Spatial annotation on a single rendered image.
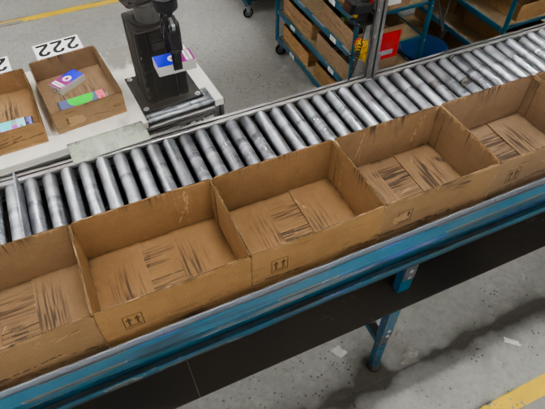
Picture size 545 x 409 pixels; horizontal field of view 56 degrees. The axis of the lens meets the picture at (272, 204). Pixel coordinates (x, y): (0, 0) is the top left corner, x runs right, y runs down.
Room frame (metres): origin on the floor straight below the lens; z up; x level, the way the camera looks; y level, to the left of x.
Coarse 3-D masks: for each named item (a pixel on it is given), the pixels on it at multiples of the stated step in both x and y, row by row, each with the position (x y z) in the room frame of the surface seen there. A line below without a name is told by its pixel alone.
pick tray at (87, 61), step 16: (32, 64) 1.84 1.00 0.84; (48, 64) 1.87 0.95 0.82; (64, 64) 1.90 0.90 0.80; (80, 64) 1.93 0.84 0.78; (96, 64) 1.96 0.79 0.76; (48, 80) 1.84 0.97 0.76; (96, 80) 1.84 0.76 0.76; (112, 80) 1.77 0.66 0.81; (48, 96) 1.74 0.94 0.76; (64, 96) 1.74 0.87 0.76; (112, 96) 1.62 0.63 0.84; (64, 112) 1.53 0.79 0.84; (80, 112) 1.56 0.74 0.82; (96, 112) 1.58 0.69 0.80; (112, 112) 1.61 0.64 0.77; (64, 128) 1.52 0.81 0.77
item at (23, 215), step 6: (18, 180) 1.24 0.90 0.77; (18, 186) 1.20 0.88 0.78; (18, 192) 1.16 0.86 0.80; (18, 198) 1.12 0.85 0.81; (24, 198) 1.20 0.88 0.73; (18, 204) 1.10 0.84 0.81; (24, 204) 1.15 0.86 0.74; (24, 210) 1.11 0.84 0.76; (24, 216) 1.08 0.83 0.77; (24, 222) 1.04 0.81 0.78; (24, 228) 1.01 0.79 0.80; (30, 228) 1.06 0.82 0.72; (24, 234) 0.97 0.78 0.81; (30, 234) 1.03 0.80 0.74
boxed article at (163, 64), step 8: (160, 56) 1.48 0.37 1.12; (168, 56) 1.48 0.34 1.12; (184, 56) 1.48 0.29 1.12; (192, 56) 1.48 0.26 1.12; (160, 64) 1.43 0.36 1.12; (168, 64) 1.43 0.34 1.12; (184, 64) 1.45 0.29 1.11; (192, 64) 1.46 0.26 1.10; (160, 72) 1.41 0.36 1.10; (168, 72) 1.42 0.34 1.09; (176, 72) 1.43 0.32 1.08
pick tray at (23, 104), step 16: (0, 80) 1.76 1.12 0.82; (16, 80) 1.78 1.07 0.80; (0, 96) 1.73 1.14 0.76; (16, 96) 1.74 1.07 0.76; (32, 96) 1.63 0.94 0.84; (0, 112) 1.63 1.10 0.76; (16, 112) 1.63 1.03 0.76; (32, 112) 1.63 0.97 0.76; (16, 128) 1.43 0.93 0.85; (32, 128) 1.45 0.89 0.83; (0, 144) 1.39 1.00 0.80; (16, 144) 1.42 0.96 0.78; (32, 144) 1.44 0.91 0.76
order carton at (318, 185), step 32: (288, 160) 1.08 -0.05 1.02; (320, 160) 1.13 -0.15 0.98; (224, 192) 1.00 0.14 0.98; (256, 192) 1.04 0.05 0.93; (288, 192) 1.08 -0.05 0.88; (320, 192) 1.07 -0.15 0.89; (352, 192) 1.02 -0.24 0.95; (256, 224) 0.95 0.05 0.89; (288, 224) 0.95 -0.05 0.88; (320, 224) 0.94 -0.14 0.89; (352, 224) 0.84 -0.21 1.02; (256, 256) 0.73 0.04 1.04; (288, 256) 0.76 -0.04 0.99; (320, 256) 0.80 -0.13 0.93; (256, 288) 0.72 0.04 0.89
